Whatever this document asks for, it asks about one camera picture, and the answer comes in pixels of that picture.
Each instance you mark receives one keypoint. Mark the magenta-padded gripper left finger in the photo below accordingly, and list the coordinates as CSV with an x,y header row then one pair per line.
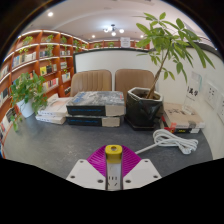
x,y
85,175

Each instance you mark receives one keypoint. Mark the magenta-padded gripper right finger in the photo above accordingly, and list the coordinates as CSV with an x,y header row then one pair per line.
x,y
143,173

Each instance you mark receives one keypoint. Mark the small tree in black pot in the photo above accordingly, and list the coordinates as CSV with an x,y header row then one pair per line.
x,y
143,110

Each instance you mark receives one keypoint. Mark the thin white book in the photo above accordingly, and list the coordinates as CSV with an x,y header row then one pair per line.
x,y
50,119

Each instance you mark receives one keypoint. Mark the beige and red book stack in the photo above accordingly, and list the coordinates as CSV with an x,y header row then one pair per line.
x,y
181,116

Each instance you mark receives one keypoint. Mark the white book with pink cover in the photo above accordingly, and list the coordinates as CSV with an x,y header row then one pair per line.
x,y
55,106

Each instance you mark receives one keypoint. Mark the tan upholstered chair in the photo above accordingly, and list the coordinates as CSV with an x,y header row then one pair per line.
x,y
133,78
90,81

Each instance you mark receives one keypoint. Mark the clear acrylic sign stand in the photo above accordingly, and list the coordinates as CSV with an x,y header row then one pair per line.
x,y
193,90

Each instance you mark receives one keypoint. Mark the leafy plant in white pot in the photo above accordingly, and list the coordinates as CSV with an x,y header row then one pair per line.
x,y
28,91

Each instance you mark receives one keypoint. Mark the orange wooden bookshelf unit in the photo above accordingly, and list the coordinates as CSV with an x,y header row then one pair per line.
x,y
30,66

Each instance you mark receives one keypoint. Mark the white poster on shelf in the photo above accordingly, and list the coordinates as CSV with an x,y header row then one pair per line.
x,y
125,42

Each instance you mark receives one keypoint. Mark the ceiling chandelier with round lamps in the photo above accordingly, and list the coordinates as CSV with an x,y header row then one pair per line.
x,y
113,32

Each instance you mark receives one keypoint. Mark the recessed ceiling lights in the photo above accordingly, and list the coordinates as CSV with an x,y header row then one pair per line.
x,y
50,14

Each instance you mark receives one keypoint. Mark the white wall outlet plate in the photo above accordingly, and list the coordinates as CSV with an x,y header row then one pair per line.
x,y
221,108
212,95

